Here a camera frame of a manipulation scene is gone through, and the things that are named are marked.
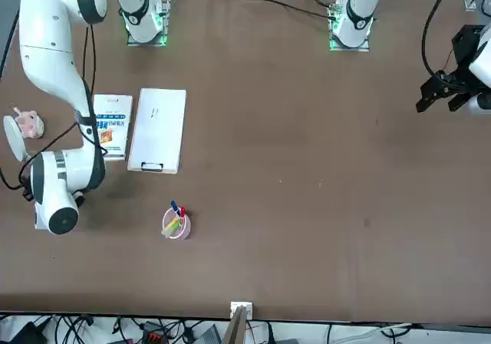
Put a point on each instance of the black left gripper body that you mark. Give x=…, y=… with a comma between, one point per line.
x=466, y=48

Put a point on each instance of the white foldable desk lamp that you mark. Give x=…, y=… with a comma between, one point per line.
x=14, y=138

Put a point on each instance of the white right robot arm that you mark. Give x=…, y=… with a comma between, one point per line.
x=46, y=60

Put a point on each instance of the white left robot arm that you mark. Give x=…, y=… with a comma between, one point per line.
x=356, y=14

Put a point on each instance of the red marker pen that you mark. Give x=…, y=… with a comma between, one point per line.
x=182, y=212

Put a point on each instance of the blue marker pen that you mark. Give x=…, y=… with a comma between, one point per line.
x=175, y=207

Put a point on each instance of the pink pen cup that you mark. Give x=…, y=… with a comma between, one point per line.
x=186, y=230

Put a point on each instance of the pink clipboard with black clip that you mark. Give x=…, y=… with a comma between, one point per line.
x=153, y=169

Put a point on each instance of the yellow green highlighter set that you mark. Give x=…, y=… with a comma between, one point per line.
x=170, y=227

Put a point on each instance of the white and blue book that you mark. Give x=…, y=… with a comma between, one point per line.
x=115, y=110

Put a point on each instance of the black and red device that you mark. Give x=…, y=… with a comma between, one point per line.
x=153, y=336

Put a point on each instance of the pink plush toy figurine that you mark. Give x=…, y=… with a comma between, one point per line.
x=30, y=123

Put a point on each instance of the black power adapter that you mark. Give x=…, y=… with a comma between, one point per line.
x=28, y=334

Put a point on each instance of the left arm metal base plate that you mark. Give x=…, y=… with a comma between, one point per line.
x=333, y=12

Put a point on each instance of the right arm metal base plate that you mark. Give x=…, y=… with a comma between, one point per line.
x=164, y=4

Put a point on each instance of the white table edge bracket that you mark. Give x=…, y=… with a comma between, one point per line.
x=247, y=307

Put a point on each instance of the wooden camera post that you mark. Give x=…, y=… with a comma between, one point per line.
x=236, y=328

